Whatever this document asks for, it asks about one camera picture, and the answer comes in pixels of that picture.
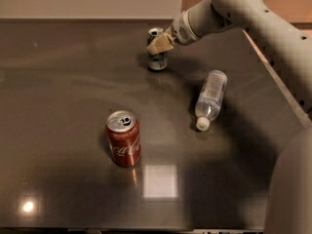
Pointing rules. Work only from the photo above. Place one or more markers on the clear plastic water bottle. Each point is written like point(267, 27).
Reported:
point(210, 99)

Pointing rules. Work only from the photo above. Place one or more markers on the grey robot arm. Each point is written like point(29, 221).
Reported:
point(289, 208)

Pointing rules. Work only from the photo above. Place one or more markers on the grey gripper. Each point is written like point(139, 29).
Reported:
point(179, 30)

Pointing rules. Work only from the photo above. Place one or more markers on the red Coca-Cola can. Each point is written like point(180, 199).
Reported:
point(122, 129)

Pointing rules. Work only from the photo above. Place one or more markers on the green white 7up can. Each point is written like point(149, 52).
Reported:
point(160, 61)

